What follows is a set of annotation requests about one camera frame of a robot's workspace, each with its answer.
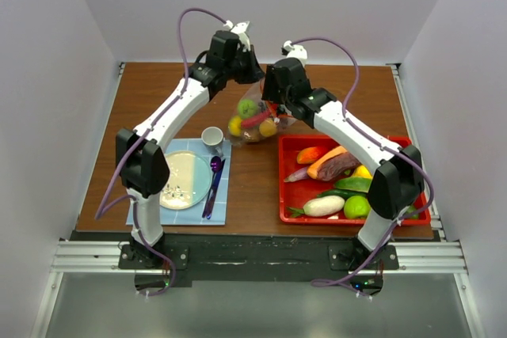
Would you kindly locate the white radish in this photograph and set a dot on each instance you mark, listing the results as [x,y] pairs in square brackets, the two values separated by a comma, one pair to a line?
[323,206]

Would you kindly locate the grey small cup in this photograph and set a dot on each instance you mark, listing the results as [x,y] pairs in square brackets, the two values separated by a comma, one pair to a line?
[212,137]

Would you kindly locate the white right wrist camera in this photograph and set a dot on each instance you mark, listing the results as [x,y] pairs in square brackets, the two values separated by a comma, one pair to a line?
[296,51]

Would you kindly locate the red plastic tray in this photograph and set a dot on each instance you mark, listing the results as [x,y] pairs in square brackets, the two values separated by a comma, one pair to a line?
[294,195]

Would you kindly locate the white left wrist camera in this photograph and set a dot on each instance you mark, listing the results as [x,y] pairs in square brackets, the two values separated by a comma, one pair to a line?
[241,30]

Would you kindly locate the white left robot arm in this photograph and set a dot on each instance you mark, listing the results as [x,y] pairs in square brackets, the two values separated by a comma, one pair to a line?
[140,152]

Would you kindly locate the purple spoon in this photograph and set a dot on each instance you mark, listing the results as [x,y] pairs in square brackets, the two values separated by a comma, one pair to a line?
[216,165]

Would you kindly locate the cream and blue plate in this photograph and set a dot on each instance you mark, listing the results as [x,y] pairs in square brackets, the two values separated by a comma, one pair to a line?
[189,182]

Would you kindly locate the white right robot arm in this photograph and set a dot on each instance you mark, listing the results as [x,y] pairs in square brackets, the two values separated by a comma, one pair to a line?
[397,180]

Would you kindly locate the green pepper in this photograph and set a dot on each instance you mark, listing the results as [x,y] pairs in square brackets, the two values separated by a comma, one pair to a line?
[343,193]

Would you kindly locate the green lime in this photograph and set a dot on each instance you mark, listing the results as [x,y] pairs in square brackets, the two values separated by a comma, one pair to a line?
[247,108]

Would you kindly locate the black grape bunch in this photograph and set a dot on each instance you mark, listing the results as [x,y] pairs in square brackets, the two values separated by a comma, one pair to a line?
[265,108]

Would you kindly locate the purple eggplant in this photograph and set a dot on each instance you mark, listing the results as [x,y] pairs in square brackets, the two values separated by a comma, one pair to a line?
[298,175]

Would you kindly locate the blue checked placemat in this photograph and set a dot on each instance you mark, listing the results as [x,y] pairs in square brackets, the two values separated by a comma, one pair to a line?
[193,216]

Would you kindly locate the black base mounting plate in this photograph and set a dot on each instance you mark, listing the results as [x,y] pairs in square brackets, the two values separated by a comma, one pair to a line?
[181,260]

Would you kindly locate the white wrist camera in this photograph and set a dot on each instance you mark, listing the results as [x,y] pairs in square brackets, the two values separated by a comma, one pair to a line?
[241,30]
[296,51]

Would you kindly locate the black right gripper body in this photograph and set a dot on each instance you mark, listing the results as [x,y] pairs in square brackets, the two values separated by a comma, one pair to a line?
[272,92]

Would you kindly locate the orange yellow mango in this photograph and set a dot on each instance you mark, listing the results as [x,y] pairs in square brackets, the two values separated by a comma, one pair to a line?
[311,154]

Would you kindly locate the yellow lemon toy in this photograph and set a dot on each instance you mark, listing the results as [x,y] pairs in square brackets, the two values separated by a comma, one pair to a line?
[235,126]

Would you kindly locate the green apple right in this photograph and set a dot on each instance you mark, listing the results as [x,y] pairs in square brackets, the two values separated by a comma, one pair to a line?
[356,207]

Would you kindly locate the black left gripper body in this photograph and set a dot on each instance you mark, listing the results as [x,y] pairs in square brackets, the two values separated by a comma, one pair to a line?
[242,70]

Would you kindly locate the red chili pepper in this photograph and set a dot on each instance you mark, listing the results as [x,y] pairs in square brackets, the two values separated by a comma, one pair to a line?
[254,121]

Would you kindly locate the orange toy fruit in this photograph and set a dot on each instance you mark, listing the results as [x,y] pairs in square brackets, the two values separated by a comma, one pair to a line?
[267,128]

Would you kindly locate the blue knife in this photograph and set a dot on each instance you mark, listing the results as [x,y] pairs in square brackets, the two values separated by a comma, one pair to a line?
[214,186]

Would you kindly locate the clear orange zip top bag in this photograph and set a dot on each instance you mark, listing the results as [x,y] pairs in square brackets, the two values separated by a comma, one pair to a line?
[280,114]

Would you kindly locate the brown kiwi fruit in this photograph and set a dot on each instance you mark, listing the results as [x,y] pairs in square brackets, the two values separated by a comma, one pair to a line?
[251,135]

